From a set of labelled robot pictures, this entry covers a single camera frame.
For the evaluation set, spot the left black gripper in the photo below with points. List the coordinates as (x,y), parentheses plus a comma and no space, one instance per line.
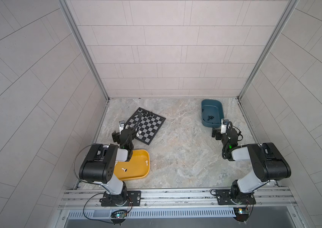
(128,129)

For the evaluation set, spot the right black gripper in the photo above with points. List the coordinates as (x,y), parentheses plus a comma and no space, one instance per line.
(218,131)

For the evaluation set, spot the black white chessboard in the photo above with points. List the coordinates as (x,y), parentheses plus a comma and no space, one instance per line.
(148,126)

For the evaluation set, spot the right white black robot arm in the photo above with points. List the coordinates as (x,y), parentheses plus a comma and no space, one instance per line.
(267,162)

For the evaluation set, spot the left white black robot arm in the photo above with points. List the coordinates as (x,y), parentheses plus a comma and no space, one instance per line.
(99,165)

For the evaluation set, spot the right circuit board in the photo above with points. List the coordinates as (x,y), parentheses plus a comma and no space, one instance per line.
(241,214)

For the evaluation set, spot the left green circuit board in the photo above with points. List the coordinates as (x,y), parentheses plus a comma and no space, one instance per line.
(119,214)

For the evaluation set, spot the yellow plastic tray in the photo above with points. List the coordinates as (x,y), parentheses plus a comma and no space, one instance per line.
(134,169)

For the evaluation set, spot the teal plastic bin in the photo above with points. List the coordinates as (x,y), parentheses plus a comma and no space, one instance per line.
(212,113)

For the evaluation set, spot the ventilation grille strip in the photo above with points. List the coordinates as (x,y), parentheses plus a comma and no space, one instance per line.
(155,213)

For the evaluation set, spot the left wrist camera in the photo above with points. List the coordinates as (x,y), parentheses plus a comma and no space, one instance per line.
(121,125)

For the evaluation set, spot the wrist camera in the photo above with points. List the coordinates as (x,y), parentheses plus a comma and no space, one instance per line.
(224,124)
(121,125)

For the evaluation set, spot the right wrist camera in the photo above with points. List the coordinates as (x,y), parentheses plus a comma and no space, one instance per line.
(224,124)

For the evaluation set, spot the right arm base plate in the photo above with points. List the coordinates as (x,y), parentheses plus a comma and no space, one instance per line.
(233,197)

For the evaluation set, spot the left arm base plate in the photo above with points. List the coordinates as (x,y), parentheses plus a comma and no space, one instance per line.
(129,198)

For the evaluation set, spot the aluminium mounting rail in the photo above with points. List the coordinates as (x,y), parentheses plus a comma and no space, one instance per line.
(177,198)

